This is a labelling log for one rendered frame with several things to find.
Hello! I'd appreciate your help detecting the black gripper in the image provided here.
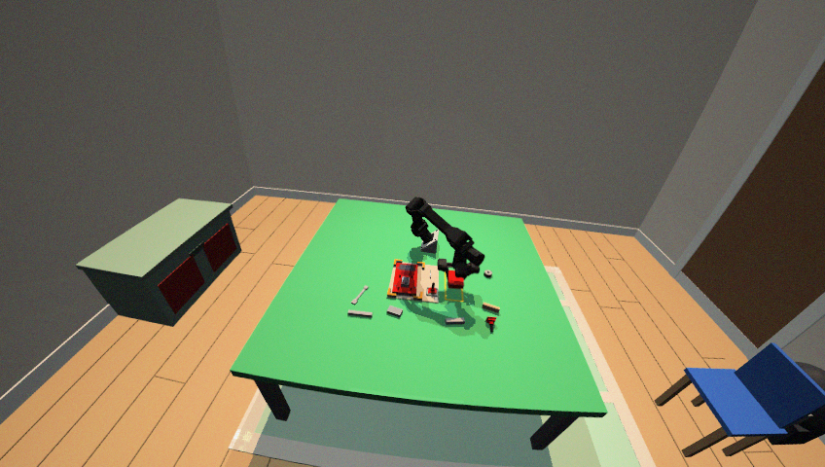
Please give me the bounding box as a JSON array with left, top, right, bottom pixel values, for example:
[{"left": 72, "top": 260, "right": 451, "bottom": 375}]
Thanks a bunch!
[{"left": 438, "top": 253, "right": 480, "bottom": 279}]

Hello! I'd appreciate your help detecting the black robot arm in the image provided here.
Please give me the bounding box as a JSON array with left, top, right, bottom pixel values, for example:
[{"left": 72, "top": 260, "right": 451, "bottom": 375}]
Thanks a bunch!
[{"left": 406, "top": 197, "right": 484, "bottom": 278}]

